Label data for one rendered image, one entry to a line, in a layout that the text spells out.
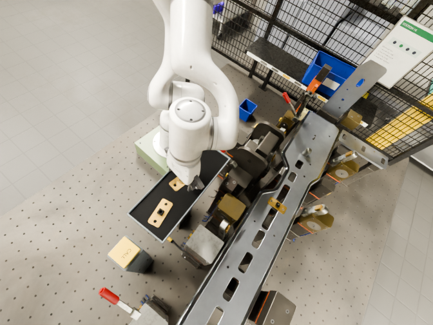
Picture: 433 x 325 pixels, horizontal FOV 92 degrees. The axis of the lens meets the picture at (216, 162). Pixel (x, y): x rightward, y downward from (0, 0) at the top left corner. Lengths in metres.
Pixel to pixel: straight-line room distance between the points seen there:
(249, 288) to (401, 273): 2.07
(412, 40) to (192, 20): 1.26
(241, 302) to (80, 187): 0.92
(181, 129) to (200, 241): 0.42
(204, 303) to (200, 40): 0.76
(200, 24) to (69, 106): 2.22
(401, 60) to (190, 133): 1.36
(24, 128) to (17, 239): 1.44
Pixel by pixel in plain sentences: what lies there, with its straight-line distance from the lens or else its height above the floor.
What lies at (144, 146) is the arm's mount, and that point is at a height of 0.80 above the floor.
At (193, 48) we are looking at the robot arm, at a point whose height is 1.56.
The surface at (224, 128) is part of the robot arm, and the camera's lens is 0.46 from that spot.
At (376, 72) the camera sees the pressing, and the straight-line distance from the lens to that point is 1.33.
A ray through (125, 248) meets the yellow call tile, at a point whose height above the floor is 1.16.
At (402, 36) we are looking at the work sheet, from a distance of 1.56.
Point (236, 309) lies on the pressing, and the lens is 0.86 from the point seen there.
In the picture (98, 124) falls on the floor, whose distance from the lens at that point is 2.39.
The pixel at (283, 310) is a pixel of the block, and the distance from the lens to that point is 0.88.
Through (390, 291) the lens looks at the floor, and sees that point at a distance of 2.63.
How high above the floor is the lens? 1.82
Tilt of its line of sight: 59 degrees down
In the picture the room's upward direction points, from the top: 22 degrees clockwise
